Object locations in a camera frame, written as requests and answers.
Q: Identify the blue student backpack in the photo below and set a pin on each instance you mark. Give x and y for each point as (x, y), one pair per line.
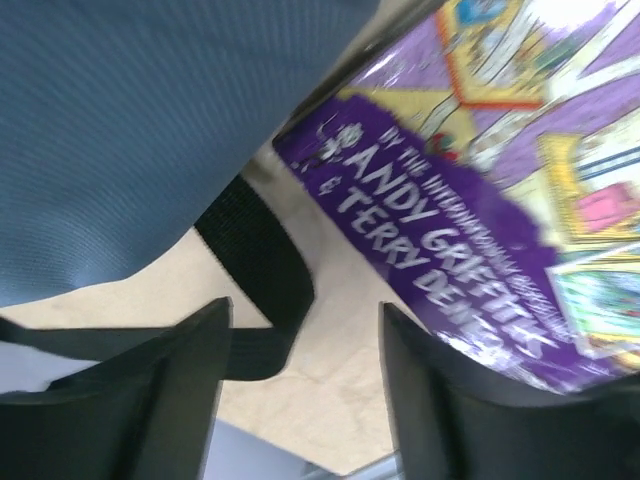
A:
(124, 124)

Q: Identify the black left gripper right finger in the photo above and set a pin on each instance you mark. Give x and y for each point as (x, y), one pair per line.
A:
(453, 418)

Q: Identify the purple storey treehouse book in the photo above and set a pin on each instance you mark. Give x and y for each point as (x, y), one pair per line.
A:
(487, 166)

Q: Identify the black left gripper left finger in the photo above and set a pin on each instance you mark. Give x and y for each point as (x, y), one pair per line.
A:
(145, 414)

